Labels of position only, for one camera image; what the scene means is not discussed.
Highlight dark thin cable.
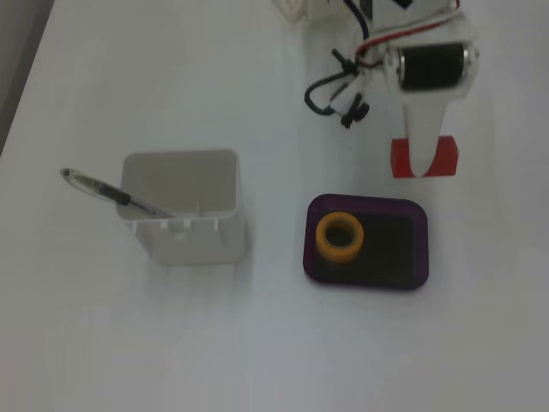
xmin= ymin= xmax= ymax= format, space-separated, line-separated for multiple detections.
xmin=344 ymin=0 xmax=373 ymax=40

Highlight black ballpoint pen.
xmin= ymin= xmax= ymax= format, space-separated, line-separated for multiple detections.
xmin=59 ymin=167 xmax=176 ymax=219

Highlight black cable loop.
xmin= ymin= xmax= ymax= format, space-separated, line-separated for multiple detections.
xmin=304 ymin=48 xmax=371 ymax=130

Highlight yellow tape roll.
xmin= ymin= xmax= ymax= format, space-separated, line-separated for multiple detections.
xmin=316 ymin=211 xmax=365 ymax=264

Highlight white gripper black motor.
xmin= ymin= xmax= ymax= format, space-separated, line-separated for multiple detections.
xmin=377 ymin=16 xmax=480 ymax=179

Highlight purple metal tray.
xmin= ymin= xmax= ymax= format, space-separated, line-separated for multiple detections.
xmin=301 ymin=193 xmax=431 ymax=293

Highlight red cube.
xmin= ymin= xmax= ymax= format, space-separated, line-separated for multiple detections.
xmin=390 ymin=135 xmax=460 ymax=179

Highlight white plastic container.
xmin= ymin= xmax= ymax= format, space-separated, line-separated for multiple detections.
xmin=116 ymin=148 xmax=247 ymax=267

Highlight red and white wires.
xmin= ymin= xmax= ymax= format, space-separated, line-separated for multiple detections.
xmin=353 ymin=9 xmax=463 ymax=70

